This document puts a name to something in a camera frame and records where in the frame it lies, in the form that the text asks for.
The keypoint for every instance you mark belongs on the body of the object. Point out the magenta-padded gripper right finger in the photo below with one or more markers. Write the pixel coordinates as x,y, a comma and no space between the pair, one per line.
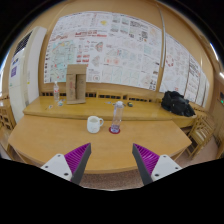
146,159

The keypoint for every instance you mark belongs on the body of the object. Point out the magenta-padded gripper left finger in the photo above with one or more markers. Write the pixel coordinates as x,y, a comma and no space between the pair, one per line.
78,158

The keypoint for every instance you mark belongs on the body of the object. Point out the clear plastic water bottle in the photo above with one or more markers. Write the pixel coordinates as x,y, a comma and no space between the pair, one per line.
117,116

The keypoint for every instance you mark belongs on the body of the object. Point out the white ceramic mug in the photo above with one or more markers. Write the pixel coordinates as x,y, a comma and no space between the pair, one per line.
93,125

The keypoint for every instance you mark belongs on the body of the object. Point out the yellow black tape measure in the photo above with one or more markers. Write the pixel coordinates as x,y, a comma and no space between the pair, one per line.
130,104

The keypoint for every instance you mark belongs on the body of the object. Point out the wooden chairs group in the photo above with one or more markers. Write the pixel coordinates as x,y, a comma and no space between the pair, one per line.
6,115
203,133

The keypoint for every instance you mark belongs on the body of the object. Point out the black bag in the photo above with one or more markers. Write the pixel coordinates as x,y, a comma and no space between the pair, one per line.
176,103

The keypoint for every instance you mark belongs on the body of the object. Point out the small red-labelled plastic bottle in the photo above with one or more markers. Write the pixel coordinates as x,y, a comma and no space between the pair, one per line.
56,92

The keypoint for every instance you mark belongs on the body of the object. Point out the brown cardboard stand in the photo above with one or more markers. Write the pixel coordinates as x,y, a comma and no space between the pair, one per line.
76,83

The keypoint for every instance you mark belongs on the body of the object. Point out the white standing air conditioner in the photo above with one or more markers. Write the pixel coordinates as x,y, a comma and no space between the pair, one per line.
25,70

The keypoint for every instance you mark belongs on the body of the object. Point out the narrow printed wall poster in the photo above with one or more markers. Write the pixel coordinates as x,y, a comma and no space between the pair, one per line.
180,66

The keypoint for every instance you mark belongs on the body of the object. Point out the large printed wall poster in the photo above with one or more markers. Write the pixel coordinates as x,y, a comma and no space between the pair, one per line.
110,46

